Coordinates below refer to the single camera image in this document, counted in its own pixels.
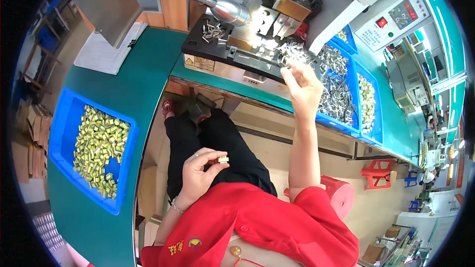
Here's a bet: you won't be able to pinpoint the pile of grey metal clips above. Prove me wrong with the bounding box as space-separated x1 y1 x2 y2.
318 44 356 125

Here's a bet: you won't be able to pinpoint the person's left hand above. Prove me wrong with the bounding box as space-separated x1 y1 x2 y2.
177 148 231 209

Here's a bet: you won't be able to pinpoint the white press machine body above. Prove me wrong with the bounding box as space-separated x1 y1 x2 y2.
293 0 409 57

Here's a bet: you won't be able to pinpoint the pile of yellow transformers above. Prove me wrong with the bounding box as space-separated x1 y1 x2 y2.
73 105 131 200

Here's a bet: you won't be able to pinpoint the person's body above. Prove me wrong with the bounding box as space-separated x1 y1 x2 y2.
140 182 360 267

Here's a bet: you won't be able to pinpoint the heap of shiny metal clips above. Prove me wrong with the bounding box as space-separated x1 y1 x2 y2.
278 41 313 68

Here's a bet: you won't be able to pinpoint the red square plastic stool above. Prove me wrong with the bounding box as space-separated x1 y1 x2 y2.
361 159 398 191

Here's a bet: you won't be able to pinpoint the loose clips on black plate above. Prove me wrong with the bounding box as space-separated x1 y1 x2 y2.
201 22 229 45

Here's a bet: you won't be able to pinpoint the stack of flat cardboard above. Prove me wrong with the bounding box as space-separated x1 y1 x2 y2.
16 99 53 184

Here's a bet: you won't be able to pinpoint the wooden rack with blue crates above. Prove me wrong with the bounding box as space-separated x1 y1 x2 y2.
22 0 81 95

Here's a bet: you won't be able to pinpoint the person's legs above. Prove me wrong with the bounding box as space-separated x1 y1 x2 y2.
162 98 278 201

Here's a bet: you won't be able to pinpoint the pile of taped yellow cores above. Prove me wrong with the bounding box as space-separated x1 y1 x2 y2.
356 73 376 133

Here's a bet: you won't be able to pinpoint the small blue plastic bin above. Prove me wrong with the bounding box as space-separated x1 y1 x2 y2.
330 24 359 55

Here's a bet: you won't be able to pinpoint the black press machine base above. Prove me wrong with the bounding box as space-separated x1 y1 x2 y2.
181 0 322 84

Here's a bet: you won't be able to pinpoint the narrow blue plastic bin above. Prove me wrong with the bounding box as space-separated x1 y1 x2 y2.
352 59 385 146

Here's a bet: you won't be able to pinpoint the grey metal box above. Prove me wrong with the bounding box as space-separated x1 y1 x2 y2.
65 0 144 49

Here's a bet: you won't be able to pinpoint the red round plastic stool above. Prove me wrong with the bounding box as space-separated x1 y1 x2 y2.
284 175 356 221

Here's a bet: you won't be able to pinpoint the white grated tray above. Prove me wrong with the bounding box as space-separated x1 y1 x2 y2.
31 211 68 253

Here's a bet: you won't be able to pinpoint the grey foot pedal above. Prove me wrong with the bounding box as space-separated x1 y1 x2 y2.
186 93 217 120

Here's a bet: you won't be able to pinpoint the white paper clipboard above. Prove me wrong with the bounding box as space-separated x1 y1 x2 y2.
73 22 149 76

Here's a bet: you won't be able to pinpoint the person's right hand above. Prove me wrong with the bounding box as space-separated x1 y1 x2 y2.
280 61 324 119

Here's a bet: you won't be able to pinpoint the silver bead bracelet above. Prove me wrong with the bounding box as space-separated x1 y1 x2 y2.
170 197 185 215

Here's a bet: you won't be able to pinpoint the large blue plastic bin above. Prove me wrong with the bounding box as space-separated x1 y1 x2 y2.
48 88 140 216

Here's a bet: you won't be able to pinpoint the blue bin of clips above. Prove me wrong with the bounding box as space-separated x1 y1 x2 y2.
315 42 361 136

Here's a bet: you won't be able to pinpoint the grey bench machine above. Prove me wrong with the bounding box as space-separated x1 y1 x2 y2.
385 49 432 115

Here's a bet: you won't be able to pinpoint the white control panel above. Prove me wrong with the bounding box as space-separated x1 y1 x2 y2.
353 0 432 53

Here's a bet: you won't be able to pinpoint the background workbench with equipment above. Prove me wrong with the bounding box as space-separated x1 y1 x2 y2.
408 19 469 167

